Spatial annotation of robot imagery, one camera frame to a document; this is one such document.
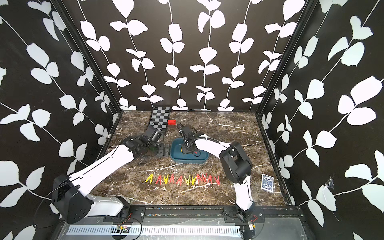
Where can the black front mounting rail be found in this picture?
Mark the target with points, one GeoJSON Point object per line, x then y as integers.
{"type": "Point", "coordinates": [229, 213]}

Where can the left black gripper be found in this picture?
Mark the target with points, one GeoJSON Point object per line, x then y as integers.
{"type": "Point", "coordinates": [162, 152]}

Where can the red clothespin row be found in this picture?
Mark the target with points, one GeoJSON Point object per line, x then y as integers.
{"type": "Point", "coordinates": [180, 180]}
{"type": "Point", "coordinates": [217, 180]}

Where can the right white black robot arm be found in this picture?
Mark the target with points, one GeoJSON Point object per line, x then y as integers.
{"type": "Point", "coordinates": [236, 164]}

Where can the small red block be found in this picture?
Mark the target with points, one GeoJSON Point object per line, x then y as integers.
{"type": "Point", "coordinates": [171, 122]}

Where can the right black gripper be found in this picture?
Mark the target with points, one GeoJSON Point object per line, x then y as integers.
{"type": "Point", "coordinates": [187, 143]}

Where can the yellow clothespin row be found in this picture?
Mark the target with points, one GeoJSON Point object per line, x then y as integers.
{"type": "Point", "coordinates": [193, 179]}
{"type": "Point", "coordinates": [187, 180]}

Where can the big yellow clothespin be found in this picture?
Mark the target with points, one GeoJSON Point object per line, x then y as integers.
{"type": "Point", "coordinates": [150, 178]}

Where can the small electronics board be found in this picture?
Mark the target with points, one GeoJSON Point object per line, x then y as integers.
{"type": "Point", "coordinates": [120, 230]}

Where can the teal plastic storage box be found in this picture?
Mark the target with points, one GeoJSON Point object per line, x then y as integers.
{"type": "Point", "coordinates": [180, 154]}

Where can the white perforated cable duct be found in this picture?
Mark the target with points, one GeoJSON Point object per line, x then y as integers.
{"type": "Point", "coordinates": [87, 230]}

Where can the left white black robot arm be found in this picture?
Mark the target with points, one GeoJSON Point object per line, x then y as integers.
{"type": "Point", "coordinates": [72, 194]}

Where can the black grey checkerboard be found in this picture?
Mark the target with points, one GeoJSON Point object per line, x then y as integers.
{"type": "Point", "coordinates": [159, 118]}

